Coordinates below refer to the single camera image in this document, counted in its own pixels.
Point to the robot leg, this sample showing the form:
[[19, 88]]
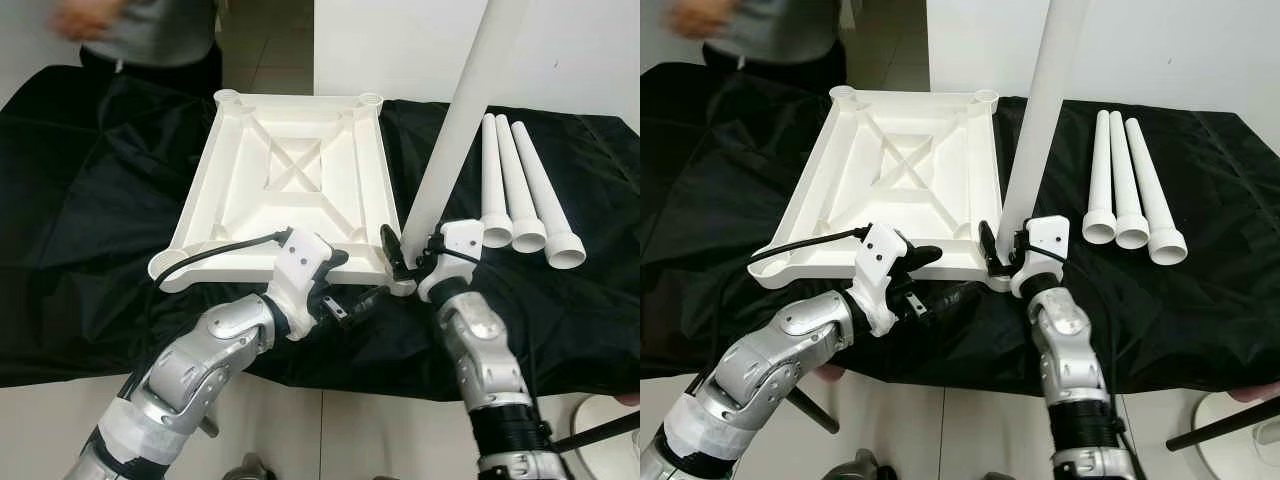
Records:
[[248, 468], [1000, 475], [395, 476], [865, 465]]

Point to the white plastic table leg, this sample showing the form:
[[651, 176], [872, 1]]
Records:
[[1150, 190], [1100, 180], [515, 185], [492, 180], [542, 190], [1045, 110], [465, 110], [1124, 185]]

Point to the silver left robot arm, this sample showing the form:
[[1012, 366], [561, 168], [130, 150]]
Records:
[[200, 350], [770, 350]]

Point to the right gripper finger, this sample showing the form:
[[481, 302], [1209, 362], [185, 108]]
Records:
[[392, 250], [990, 246]]

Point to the black table cloth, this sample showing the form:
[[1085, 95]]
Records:
[[80, 250], [700, 220]]

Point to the person in grey shirt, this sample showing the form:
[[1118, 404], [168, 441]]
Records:
[[160, 35], [780, 30]]

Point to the black metal stand leg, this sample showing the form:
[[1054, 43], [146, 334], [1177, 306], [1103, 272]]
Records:
[[1225, 426], [600, 433], [208, 428], [812, 406]]

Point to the robot left leg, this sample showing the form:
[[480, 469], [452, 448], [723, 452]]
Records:
[[865, 465], [248, 468]]

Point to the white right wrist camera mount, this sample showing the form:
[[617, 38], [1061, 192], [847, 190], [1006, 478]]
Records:
[[463, 240], [1048, 240]]

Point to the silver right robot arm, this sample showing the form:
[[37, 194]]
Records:
[[1065, 340], [475, 340]]

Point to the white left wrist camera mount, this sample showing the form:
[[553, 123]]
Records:
[[303, 255], [880, 250]]

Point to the robot right leg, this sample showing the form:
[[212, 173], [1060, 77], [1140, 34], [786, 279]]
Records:
[[395, 476], [1000, 475]]

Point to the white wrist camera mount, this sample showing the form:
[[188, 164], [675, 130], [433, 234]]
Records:
[[880, 250], [303, 255], [1048, 240], [463, 240]]

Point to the white plastic table top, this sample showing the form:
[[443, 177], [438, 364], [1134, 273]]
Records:
[[290, 130], [900, 130]]

